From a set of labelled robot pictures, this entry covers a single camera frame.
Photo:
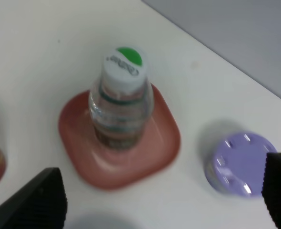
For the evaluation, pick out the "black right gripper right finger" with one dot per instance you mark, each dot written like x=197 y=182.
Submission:
x=271 y=189

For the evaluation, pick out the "purple lidded round container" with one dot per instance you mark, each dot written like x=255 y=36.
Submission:
x=237 y=164

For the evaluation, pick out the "clear water bottle green label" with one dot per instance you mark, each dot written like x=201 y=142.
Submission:
x=121 y=101

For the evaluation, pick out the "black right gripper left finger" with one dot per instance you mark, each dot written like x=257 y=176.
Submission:
x=39 y=204

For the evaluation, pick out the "pink square plate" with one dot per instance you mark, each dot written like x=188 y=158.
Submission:
x=106 y=168

